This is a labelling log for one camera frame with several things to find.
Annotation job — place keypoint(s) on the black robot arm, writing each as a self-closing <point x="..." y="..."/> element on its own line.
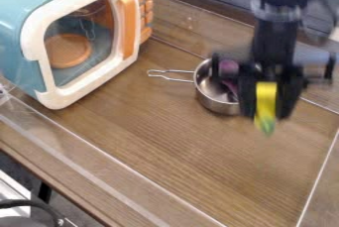
<point x="269" y="79"/>

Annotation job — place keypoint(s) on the blue toy microwave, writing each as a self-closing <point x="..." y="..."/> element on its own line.
<point x="116" y="25"/>

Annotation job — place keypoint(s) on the orange microwave turntable plate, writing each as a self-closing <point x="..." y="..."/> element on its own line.
<point x="66" y="50"/>

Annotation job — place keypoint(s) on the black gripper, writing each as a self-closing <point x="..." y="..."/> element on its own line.
<point x="271" y="60"/>

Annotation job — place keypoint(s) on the purple toy eggplant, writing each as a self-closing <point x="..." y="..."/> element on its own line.
<point x="229" y="69"/>

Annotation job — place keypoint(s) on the yellow toy banana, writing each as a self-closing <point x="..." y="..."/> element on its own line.
<point x="264" y="106"/>

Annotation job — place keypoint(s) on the clear acrylic barrier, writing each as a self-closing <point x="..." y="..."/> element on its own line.
<point x="112" y="192"/>

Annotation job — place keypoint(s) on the silver pot with wire handle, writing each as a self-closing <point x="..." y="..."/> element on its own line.
<point x="216" y="93"/>

